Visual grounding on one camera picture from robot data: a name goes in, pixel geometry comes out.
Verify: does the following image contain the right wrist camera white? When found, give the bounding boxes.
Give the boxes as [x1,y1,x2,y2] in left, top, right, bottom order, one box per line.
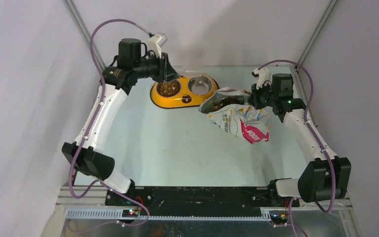
[252,67,270,90]

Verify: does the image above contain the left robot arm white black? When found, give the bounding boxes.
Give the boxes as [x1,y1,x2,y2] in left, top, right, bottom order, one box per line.
[62,34,180,206]

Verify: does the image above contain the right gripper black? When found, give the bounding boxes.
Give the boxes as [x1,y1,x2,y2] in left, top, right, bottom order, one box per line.
[249,81,278,111]

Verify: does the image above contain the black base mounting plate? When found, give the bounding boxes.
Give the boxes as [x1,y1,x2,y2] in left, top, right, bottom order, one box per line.
[105,186,290,218]

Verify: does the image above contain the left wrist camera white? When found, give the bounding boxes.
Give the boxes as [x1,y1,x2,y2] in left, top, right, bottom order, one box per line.
[147,33,168,58]

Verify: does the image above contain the grey slotted cable duct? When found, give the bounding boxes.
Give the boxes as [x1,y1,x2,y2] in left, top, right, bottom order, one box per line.
[64,208,275,221]

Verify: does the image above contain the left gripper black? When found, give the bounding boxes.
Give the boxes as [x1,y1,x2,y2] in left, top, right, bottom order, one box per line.
[133,51,180,84]

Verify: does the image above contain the yellow double pet bowl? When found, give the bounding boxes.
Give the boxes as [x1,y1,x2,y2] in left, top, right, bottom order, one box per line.
[150,75,219,109]

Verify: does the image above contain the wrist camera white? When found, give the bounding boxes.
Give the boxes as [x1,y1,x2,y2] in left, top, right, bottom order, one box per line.
[252,67,270,90]
[147,33,168,58]

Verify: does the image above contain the colourful pet food bag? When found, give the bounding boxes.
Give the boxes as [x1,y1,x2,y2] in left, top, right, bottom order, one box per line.
[199,87,270,144]

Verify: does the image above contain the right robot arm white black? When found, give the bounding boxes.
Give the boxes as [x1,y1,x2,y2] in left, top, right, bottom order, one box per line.
[248,72,351,206]

